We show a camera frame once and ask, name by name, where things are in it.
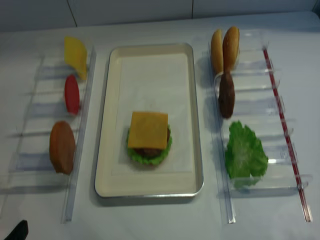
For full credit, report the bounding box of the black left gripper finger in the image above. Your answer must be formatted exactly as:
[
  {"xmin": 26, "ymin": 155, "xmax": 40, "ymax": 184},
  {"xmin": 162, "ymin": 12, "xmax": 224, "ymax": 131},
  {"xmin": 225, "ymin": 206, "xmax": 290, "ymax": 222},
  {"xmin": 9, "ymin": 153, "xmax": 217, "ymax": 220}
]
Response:
[{"xmin": 4, "ymin": 219, "xmax": 29, "ymax": 240}]

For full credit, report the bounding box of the orange cheese slice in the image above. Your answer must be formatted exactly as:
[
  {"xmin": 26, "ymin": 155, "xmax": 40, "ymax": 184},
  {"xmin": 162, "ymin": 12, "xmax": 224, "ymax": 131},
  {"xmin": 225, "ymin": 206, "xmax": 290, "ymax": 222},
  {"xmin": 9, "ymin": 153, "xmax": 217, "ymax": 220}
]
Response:
[{"xmin": 127, "ymin": 111, "xmax": 169, "ymax": 149}]

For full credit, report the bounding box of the brown meat patty on tray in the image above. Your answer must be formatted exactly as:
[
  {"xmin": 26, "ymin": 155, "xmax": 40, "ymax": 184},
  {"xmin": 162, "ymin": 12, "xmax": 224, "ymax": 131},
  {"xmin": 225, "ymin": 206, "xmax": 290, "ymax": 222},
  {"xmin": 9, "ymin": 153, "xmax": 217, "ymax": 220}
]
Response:
[{"xmin": 133, "ymin": 125, "xmax": 172, "ymax": 159}]

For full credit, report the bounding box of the red tomato slice in rack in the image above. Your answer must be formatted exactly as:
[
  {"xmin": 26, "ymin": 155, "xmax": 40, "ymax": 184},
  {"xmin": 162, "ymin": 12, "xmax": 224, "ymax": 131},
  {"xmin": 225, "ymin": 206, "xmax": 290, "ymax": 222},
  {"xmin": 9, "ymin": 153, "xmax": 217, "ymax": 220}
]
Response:
[{"xmin": 64, "ymin": 74, "xmax": 80, "ymax": 115}]

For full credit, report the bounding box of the green lettuce leaf on tray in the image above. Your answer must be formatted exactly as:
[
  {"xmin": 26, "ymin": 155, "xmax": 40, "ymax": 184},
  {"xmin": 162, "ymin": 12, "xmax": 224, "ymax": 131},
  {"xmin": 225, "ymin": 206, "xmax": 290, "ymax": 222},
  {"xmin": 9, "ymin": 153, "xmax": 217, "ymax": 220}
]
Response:
[{"xmin": 126, "ymin": 125, "xmax": 173, "ymax": 166}]

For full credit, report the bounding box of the yellow cheese slice in rack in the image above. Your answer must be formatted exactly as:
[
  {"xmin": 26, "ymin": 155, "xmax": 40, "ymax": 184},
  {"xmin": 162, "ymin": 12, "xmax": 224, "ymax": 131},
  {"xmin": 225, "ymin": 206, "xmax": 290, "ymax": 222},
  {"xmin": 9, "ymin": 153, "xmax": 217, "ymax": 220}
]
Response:
[{"xmin": 64, "ymin": 36, "xmax": 88, "ymax": 81}]

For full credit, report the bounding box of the green lettuce leaf in rack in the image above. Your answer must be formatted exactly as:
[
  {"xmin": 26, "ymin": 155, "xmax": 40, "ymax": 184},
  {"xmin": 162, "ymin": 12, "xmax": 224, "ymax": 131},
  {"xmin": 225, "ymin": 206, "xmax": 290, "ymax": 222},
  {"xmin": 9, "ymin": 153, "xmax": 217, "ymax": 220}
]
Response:
[{"xmin": 224, "ymin": 121, "xmax": 269, "ymax": 189}]

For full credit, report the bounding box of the brown meat patty in rack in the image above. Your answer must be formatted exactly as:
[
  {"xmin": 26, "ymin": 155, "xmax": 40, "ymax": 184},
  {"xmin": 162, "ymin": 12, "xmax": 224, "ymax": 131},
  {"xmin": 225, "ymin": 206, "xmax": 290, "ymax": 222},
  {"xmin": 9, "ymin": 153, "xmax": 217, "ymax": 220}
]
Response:
[{"xmin": 218, "ymin": 71, "xmax": 235, "ymax": 119}]

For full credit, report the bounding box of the clear acrylic left rack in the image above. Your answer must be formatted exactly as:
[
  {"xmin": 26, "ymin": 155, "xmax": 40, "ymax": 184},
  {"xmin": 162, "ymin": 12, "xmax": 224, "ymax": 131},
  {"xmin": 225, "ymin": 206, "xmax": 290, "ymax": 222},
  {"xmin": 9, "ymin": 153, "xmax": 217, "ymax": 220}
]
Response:
[{"xmin": 0, "ymin": 46, "xmax": 97, "ymax": 223}]

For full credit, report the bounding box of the clear acrylic rack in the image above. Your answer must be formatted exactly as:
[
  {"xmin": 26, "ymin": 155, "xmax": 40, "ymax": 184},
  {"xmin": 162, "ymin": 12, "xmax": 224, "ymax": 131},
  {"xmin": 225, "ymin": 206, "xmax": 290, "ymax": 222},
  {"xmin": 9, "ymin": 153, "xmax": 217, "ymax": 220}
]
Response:
[
  {"xmin": 0, "ymin": 46, "xmax": 97, "ymax": 223},
  {"xmin": 202, "ymin": 30, "xmax": 312, "ymax": 224}
]

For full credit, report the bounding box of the brown bun half left rack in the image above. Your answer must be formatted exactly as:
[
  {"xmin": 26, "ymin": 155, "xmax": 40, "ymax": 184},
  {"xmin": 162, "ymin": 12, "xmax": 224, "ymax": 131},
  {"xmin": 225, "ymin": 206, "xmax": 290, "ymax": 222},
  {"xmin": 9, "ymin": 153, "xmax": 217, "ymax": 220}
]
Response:
[{"xmin": 49, "ymin": 121, "xmax": 76, "ymax": 175}]

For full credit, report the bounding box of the cream rectangular metal tray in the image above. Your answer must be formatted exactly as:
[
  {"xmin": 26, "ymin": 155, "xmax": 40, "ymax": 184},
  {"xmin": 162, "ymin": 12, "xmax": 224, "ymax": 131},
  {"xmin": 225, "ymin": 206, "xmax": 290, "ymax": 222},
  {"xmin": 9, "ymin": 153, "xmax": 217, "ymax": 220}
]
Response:
[{"xmin": 94, "ymin": 43, "xmax": 204, "ymax": 198}]

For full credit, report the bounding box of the white paper tray liner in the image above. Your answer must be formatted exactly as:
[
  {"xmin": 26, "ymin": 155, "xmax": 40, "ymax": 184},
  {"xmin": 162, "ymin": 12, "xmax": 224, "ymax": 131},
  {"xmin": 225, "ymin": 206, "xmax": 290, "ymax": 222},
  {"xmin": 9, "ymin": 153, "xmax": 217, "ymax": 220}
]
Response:
[{"xmin": 112, "ymin": 53, "xmax": 194, "ymax": 175}]

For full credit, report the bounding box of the clear acrylic right rack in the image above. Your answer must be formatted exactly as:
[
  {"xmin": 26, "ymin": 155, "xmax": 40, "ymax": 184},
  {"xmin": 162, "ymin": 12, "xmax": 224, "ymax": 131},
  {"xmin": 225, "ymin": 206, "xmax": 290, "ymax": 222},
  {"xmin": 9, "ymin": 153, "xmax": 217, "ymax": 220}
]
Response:
[{"xmin": 202, "ymin": 30, "xmax": 312, "ymax": 224}]

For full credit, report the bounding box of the tan bun half rear left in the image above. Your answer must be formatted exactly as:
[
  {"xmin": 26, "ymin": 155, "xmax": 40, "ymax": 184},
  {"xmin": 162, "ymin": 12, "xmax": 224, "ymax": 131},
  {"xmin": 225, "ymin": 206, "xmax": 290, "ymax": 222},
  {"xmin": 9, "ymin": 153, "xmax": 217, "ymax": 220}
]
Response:
[{"xmin": 210, "ymin": 28, "xmax": 224, "ymax": 74}]

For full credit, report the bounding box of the tan bun half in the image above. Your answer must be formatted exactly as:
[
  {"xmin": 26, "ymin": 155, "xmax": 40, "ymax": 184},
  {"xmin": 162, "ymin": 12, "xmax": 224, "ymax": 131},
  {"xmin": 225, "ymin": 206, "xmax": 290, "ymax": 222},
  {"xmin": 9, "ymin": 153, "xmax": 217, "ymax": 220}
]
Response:
[
  {"xmin": 210, "ymin": 28, "xmax": 224, "ymax": 74},
  {"xmin": 222, "ymin": 26, "xmax": 240, "ymax": 72}
]

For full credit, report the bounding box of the tan bun half rear right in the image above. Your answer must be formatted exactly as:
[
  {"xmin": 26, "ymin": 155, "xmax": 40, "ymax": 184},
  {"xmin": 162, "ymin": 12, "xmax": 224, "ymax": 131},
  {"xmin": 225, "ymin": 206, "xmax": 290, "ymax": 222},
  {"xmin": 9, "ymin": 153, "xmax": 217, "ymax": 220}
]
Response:
[{"xmin": 222, "ymin": 26, "xmax": 240, "ymax": 72}]

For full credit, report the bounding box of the red strip on right rack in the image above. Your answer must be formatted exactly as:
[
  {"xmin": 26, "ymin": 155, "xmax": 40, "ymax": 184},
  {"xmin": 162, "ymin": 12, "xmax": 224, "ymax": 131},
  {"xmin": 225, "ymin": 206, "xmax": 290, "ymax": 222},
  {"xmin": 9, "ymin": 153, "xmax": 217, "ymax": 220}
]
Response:
[{"xmin": 262, "ymin": 47, "xmax": 313, "ymax": 223}]

